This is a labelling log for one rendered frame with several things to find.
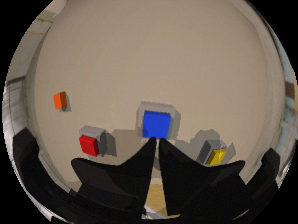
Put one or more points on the yellow button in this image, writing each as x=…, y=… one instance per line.
x=213, y=152

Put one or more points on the blue button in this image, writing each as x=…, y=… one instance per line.
x=156, y=120

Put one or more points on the red button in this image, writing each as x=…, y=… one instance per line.
x=93, y=141

